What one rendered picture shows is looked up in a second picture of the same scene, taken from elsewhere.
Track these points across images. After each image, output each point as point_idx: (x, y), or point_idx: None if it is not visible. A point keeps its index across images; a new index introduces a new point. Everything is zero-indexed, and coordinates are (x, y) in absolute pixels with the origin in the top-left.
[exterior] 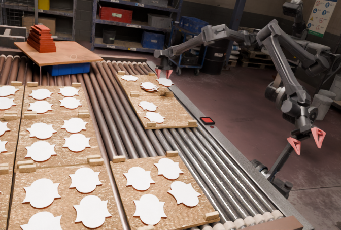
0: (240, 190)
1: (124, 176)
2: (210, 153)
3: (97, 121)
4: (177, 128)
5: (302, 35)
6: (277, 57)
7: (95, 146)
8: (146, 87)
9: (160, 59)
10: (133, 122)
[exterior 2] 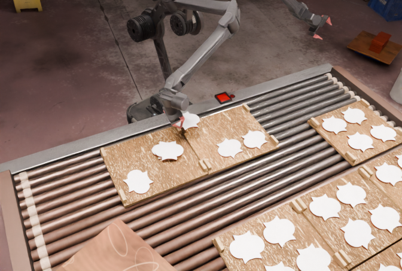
0: (315, 90)
1: (364, 151)
2: (280, 101)
3: (275, 203)
4: None
5: None
6: None
7: (344, 179)
8: (178, 151)
9: (170, 108)
10: (267, 161)
